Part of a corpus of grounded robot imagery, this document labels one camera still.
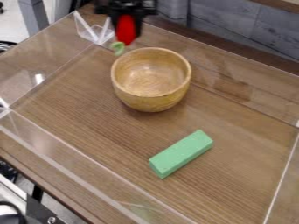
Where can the clear acrylic tray wall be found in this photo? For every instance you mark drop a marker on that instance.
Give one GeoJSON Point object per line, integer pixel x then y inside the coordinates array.
{"type": "Point", "coordinates": [81, 145]}

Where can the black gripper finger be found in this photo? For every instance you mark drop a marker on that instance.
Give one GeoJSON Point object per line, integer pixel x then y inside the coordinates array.
{"type": "Point", "coordinates": [113, 21]}
{"type": "Point", "coordinates": [139, 19]}

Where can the grey table leg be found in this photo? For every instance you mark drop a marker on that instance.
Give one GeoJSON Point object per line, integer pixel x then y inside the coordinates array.
{"type": "Point", "coordinates": [33, 15]}

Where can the red plush strawberry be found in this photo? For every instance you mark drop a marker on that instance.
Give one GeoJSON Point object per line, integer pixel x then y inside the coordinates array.
{"type": "Point", "coordinates": [125, 34]}

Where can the light wooden bowl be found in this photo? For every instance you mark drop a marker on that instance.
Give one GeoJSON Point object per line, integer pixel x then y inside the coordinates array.
{"type": "Point", "coordinates": [151, 78]}

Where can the green rectangular block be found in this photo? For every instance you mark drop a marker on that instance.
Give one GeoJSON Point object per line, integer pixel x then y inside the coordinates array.
{"type": "Point", "coordinates": [180, 153]}

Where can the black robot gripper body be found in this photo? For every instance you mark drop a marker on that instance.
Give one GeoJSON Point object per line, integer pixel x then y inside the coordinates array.
{"type": "Point", "coordinates": [141, 7]}

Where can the black metal bracket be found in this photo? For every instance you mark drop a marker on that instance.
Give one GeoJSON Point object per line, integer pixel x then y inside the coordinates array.
{"type": "Point", "coordinates": [37, 214]}

